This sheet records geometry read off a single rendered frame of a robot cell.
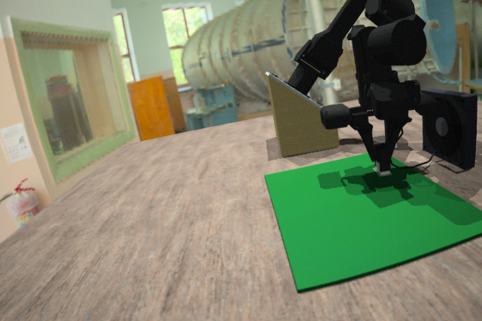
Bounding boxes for green circuit board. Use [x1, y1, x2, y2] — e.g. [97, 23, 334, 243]
[264, 153, 482, 293]

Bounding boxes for black cooling fan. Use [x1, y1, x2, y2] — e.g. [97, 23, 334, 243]
[421, 88, 477, 170]

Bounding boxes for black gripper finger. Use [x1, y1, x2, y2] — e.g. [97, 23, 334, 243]
[349, 123, 375, 162]
[384, 117, 413, 159]

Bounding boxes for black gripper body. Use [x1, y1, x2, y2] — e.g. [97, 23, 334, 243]
[320, 65, 437, 130]

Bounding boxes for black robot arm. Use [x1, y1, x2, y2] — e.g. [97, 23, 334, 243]
[284, 0, 427, 121]

